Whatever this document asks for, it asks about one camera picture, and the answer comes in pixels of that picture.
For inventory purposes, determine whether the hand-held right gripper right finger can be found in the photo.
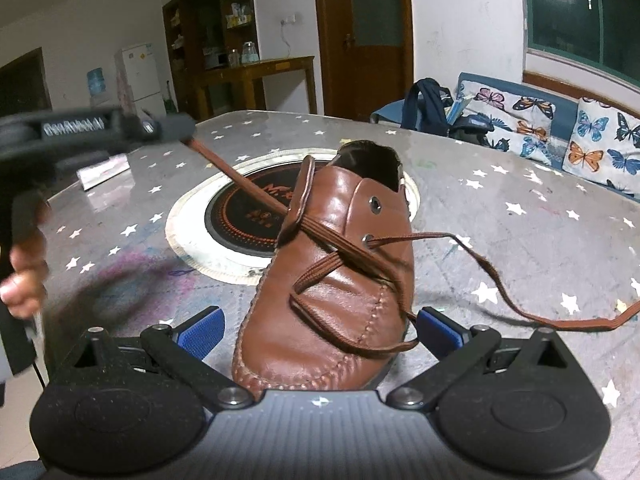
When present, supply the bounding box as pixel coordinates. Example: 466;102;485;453
387;306;588;411

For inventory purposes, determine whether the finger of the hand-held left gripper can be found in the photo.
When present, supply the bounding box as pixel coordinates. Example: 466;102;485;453
142;112;197;145

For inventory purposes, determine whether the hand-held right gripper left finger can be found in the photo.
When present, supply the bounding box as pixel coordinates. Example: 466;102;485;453
52;306;256;411

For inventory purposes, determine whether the brown shoelace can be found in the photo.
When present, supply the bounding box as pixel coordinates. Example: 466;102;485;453
185;137;640;359

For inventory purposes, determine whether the brown leather shoe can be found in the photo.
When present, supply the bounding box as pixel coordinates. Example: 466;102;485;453
231;141;416;394

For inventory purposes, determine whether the person's left hand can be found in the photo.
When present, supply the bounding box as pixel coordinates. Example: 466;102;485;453
0;202;52;320

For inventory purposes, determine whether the dark wooden door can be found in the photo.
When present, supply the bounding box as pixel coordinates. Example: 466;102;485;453
0;47;51;116

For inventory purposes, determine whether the white refrigerator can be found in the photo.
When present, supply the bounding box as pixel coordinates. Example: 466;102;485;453
114;42;167;116

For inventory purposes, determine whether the pink tissue pack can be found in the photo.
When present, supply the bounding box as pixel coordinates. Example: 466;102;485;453
77;154;131;191

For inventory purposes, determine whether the dark wooden shelf cabinet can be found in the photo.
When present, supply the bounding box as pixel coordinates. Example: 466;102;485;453
162;0;261;111

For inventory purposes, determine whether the wooden side table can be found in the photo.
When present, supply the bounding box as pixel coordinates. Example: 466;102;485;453
197;56;318;121

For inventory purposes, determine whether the grey star-printed tablecloth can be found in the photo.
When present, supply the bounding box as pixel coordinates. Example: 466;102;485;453
30;109;640;480

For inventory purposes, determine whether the brown wooden door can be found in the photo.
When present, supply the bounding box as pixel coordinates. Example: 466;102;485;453
312;0;415;122

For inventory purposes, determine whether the butterfly-print pillow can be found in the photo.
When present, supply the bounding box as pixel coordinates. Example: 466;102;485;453
462;85;557;128
562;96;640;196
485;120;554;163

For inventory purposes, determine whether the navy backpack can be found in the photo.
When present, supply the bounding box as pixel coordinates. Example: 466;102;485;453
400;78;493;148

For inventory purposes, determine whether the light blue book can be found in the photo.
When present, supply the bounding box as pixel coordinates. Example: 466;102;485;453
445;91;474;124

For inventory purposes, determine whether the blue sofa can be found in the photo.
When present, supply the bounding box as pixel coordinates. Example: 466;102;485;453
370;72;640;201

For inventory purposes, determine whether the green-framed window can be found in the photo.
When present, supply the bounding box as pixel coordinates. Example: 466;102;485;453
522;0;640;68

